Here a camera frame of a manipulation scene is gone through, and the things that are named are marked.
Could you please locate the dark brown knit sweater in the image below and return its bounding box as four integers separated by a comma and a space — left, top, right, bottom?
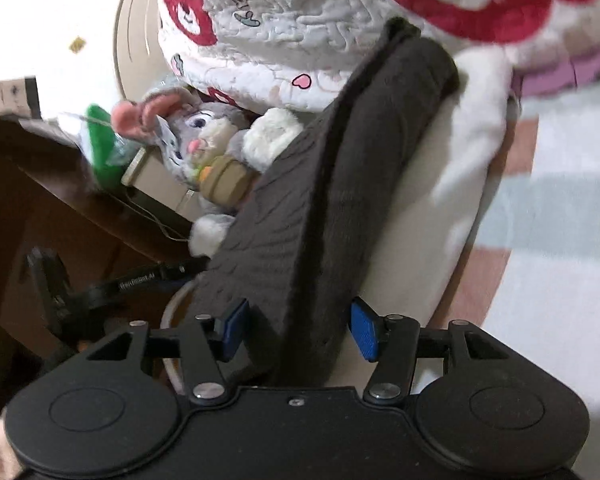
188, 18, 458, 387

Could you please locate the white folded garment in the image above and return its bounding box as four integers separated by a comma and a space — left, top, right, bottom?
329, 46, 514, 388

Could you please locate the dark wooden dresser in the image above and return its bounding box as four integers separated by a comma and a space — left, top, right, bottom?
0, 119, 188, 411

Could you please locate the beige bedside cabinet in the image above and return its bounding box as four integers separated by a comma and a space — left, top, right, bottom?
121, 148, 204, 222

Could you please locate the green plastic bag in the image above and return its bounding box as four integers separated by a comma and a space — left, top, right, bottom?
80, 104, 135, 192

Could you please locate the grey bunny plush toy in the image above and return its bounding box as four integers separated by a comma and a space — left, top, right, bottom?
111, 86, 303, 257

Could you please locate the checkered dog print blanket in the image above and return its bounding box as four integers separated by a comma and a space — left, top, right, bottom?
431, 82, 600, 432

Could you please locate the round beige headboard panel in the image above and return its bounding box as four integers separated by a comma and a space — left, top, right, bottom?
114, 0, 172, 101

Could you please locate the white quilt with red bears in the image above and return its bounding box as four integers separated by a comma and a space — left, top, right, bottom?
158, 0, 600, 113

